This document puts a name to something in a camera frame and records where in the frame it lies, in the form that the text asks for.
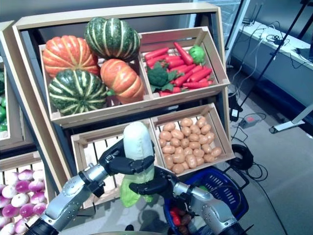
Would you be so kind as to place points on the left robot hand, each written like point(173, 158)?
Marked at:
point(115, 161)

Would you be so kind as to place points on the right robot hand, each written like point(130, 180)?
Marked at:
point(163, 182)

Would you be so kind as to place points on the blue plastic shopping basket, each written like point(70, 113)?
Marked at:
point(220, 186)

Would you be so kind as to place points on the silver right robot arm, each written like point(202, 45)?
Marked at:
point(210, 210)

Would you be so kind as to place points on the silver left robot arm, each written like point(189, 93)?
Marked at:
point(68, 195)

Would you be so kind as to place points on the tan potato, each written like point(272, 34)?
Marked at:
point(210, 137)
point(205, 128)
point(184, 142)
point(203, 139)
point(201, 120)
point(165, 135)
point(168, 149)
point(179, 150)
point(194, 129)
point(186, 131)
point(168, 160)
point(177, 134)
point(185, 166)
point(187, 151)
point(162, 142)
point(199, 160)
point(198, 153)
point(178, 157)
point(209, 157)
point(194, 137)
point(194, 145)
point(216, 151)
point(191, 160)
point(175, 142)
point(206, 148)
point(186, 122)
point(177, 168)
point(169, 126)

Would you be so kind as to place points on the wooden cabbage crate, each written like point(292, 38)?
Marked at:
point(97, 135)

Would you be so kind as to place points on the red tomato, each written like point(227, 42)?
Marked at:
point(176, 220)
point(174, 212)

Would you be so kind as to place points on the green bell pepper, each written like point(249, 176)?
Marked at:
point(3, 127)
point(2, 113)
point(203, 188)

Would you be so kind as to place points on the brown round vegetable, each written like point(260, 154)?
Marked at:
point(186, 218)

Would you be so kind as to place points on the wooden pumpkin crate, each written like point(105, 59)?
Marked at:
point(122, 107)

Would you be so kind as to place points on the wooden potato crate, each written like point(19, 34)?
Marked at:
point(218, 127)

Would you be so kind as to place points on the purple white turnip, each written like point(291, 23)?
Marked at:
point(25, 174)
point(1, 189)
point(22, 186)
point(3, 220)
point(20, 199)
point(7, 229)
point(11, 210)
point(9, 191)
point(38, 175)
point(3, 201)
point(39, 208)
point(36, 185)
point(36, 197)
point(27, 210)
point(11, 178)
point(20, 225)

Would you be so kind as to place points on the green striped pumpkin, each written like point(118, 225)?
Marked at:
point(112, 36)
point(77, 91)

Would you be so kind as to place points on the orange ribbed pumpkin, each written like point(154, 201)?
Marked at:
point(69, 55)
point(122, 78)

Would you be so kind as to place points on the red carrot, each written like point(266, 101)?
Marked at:
point(173, 58)
point(156, 54)
point(176, 64)
point(201, 74)
point(155, 61)
point(184, 78)
point(180, 68)
point(195, 85)
point(176, 90)
point(210, 82)
point(192, 71)
point(184, 53)
point(165, 93)
point(203, 80)

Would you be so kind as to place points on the dark green broccoli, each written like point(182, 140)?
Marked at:
point(160, 77)

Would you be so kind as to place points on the black power adapter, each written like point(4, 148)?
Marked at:
point(235, 113)

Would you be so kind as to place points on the wooden green pepper crate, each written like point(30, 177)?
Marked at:
point(12, 140)

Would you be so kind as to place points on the grey power strip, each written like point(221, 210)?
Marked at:
point(249, 121)

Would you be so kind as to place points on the light green round vegetable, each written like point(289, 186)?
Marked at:
point(196, 54)

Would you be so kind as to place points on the wooden carrot crate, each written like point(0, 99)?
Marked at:
point(215, 58)

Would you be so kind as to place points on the white table leg with caster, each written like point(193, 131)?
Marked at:
point(286, 126)

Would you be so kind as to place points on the dark green leafy vegetable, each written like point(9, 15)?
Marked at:
point(1, 83)

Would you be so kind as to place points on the wooden display shelf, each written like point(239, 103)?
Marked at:
point(117, 13)
point(6, 26)

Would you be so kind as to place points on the white desk with blue panel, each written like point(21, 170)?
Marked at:
point(269, 73)

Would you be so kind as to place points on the black stand pole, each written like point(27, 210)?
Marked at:
point(273, 55)

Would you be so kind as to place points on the black router with antennas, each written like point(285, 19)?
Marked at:
point(249, 23)

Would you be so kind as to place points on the black device on desk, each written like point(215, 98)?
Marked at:
point(304, 54)

